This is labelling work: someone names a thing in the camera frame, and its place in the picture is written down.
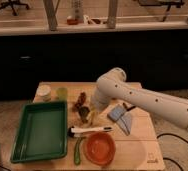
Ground yellow banana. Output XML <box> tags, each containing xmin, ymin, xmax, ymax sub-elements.
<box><xmin>89</xmin><ymin>111</ymin><xmax>96</xmax><ymax>126</ymax></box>

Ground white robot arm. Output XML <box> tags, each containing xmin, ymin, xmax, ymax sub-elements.
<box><xmin>90</xmin><ymin>67</ymin><xmax>188</xmax><ymax>131</ymax></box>

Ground small metal cup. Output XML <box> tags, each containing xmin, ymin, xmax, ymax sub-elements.
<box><xmin>79</xmin><ymin>106</ymin><xmax>90</xmax><ymax>123</ymax></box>

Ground translucent green cup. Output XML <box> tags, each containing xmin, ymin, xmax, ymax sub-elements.
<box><xmin>56</xmin><ymin>87</ymin><xmax>68</xmax><ymax>101</ymax></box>

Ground red brown toy food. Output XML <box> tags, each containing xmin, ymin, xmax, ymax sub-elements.
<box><xmin>74</xmin><ymin>92</ymin><xmax>86</xmax><ymax>109</ymax></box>

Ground blue grey cloth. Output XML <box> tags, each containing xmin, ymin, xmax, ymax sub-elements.
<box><xmin>107</xmin><ymin>105</ymin><xmax>132</xmax><ymax>136</ymax></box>

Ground orange plastic bowl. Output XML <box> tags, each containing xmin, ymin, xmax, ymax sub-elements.
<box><xmin>83</xmin><ymin>132</ymin><xmax>116</xmax><ymax>166</ymax></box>

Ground white cylindrical container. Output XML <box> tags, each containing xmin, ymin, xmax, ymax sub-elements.
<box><xmin>37</xmin><ymin>85</ymin><xmax>51</xmax><ymax>101</ymax></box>

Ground green plastic tray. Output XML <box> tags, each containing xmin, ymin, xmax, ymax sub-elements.
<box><xmin>10</xmin><ymin>101</ymin><xmax>68</xmax><ymax>163</ymax></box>

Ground red object on shelf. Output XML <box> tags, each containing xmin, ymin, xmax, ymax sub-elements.
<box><xmin>67</xmin><ymin>18</ymin><xmax>79</xmax><ymax>25</ymax></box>

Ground white bottle on shelf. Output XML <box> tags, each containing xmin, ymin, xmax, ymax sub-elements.
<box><xmin>71</xmin><ymin>0</ymin><xmax>84</xmax><ymax>23</ymax></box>

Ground black office chair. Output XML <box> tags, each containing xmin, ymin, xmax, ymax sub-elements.
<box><xmin>0</xmin><ymin>0</ymin><xmax>30</xmax><ymax>16</ymax></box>

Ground white handled black brush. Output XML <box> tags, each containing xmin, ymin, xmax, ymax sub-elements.
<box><xmin>68</xmin><ymin>127</ymin><xmax>112</xmax><ymax>137</ymax></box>

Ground black cable on floor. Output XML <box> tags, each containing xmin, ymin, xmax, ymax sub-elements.
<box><xmin>156</xmin><ymin>132</ymin><xmax>188</xmax><ymax>171</ymax></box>

